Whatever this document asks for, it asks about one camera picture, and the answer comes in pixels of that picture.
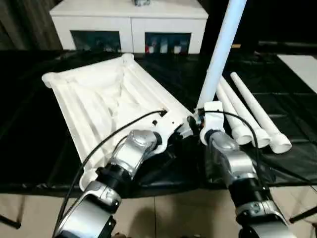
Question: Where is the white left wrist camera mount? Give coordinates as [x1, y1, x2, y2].
[146, 109, 193, 153]

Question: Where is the white flat board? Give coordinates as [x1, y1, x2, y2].
[277, 54, 317, 95]

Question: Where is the black mat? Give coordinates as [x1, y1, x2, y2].
[0, 49, 317, 198]

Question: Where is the white cabinet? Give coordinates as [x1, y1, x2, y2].
[49, 0, 209, 54]

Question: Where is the grey curtain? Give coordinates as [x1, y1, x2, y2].
[0, 0, 62, 50]

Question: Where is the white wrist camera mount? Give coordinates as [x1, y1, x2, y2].
[146, 109, 193, 153]
[199, 101, 225, 146]

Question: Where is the white plastic table leg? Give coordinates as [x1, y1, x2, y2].
[230, 71, 292, 154]
[217, 76, 271, 149]
[194, 0, 248, 117]
[215, 84, 253, 145]

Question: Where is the black folding table frame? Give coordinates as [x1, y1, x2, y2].
[0, 207, 317, 229]

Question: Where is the black side table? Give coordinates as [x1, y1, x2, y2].
[257, 41, 317, 54]

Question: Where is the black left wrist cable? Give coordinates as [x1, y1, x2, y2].
[53, 110, 168, 238]

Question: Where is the white plastic table top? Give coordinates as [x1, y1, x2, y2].
[41, 53, 196, 191]

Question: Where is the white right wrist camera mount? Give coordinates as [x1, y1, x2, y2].
[199, 101, 225, 146]

